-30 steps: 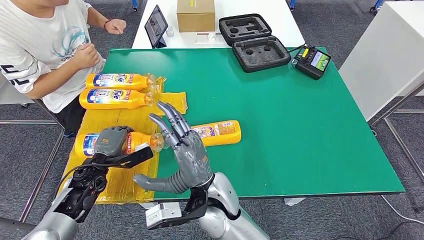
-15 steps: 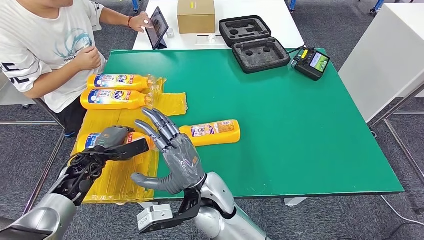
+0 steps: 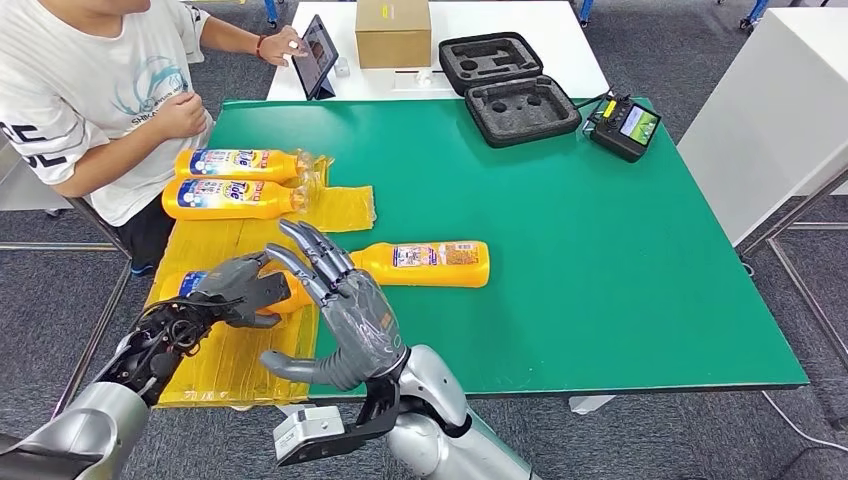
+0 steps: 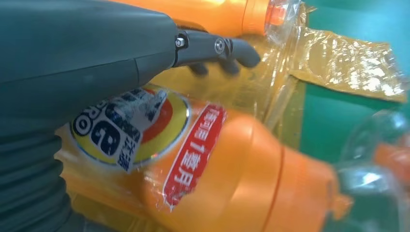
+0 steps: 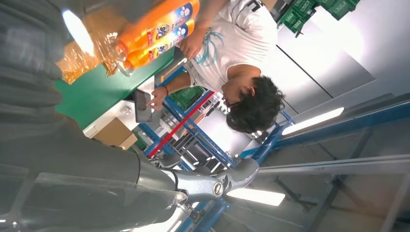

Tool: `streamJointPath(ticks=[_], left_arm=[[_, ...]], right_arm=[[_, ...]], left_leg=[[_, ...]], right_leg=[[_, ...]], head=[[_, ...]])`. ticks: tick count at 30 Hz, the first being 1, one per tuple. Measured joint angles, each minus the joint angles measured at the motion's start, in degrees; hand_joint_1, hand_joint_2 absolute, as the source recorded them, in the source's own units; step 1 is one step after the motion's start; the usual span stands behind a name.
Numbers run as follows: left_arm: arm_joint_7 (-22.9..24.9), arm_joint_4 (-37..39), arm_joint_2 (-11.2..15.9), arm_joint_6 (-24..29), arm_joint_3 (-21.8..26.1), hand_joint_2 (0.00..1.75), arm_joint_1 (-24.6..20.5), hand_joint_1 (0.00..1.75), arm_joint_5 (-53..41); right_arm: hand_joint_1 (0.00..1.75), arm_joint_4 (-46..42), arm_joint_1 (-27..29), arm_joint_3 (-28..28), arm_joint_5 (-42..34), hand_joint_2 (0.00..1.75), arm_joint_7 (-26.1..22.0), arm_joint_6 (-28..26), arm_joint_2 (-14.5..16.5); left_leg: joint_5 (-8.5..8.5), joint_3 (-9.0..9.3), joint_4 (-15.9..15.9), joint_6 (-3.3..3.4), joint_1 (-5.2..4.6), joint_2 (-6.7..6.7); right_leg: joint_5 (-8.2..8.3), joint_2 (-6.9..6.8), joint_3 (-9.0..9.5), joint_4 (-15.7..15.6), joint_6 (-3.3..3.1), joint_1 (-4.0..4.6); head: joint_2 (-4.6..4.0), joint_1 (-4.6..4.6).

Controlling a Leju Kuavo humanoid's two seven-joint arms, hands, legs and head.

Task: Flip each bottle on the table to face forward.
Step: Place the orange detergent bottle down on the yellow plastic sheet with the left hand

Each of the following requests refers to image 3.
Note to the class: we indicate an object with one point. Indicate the white flat card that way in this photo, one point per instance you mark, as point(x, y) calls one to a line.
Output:
point(404, 83)

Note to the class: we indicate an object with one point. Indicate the white table foot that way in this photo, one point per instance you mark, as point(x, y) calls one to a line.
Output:
point(591, 404)

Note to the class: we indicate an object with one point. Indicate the grey metal frame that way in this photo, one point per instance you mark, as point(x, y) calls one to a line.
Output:
point(97, 331)
point(795, 213)

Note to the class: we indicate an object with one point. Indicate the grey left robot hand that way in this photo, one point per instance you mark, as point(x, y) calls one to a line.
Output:
point(242, 288)

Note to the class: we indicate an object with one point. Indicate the person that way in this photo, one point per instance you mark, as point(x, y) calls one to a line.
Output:
point(79, 79)

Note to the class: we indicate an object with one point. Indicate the black tablet with stand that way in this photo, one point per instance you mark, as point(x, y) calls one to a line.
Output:
point(314, 56)

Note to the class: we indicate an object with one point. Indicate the small clear plastic piece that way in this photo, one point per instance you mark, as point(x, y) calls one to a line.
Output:
point(424, 79)

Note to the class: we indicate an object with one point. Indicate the person's right forearm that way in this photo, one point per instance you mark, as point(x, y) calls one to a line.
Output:
point(106, 166)

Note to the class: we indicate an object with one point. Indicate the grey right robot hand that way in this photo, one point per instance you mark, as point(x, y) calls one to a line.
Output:
point(364, 331)

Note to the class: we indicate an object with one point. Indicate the white cabinet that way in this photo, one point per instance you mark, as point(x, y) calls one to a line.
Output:
point(762, 119)

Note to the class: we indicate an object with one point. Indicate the person's left forearm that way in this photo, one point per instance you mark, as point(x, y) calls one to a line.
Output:
point(228, 36)

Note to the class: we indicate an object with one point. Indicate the white table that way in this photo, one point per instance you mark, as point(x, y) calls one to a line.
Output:
point(563, 53)

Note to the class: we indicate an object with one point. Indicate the white chair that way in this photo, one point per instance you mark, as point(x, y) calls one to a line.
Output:
point(26, 192)

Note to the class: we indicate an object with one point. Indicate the brown cardboard box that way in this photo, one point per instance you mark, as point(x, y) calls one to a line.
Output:
point(393, 36)

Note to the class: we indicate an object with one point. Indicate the blue metal leg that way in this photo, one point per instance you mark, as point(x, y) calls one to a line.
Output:
point(755, 12)
point(271, 12)
point(585, 10)

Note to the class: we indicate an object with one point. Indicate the person's right hand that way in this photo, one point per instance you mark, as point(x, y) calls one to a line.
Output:
point(181, 118)

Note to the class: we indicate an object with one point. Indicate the small white case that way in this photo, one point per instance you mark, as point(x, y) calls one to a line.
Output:
point(342, 67)

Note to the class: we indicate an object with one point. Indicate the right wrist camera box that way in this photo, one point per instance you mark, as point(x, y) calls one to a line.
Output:
point(308, 434)

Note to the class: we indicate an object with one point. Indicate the black foam-lined case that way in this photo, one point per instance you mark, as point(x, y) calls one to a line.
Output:
point(522, 112)

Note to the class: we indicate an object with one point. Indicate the yellow taped cardboard sheet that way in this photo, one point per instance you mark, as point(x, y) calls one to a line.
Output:
point(232, 358)

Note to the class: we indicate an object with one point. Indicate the black controller with screen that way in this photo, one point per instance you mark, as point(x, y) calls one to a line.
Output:
point(624, 131)

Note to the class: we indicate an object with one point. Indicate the orange detergent bottle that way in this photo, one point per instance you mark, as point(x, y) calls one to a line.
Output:
point(424, 277)
point(218, 212)
point(285, 171)
point(169, 285)

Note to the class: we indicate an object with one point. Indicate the person's left hand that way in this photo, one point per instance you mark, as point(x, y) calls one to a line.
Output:
point(285, 46)

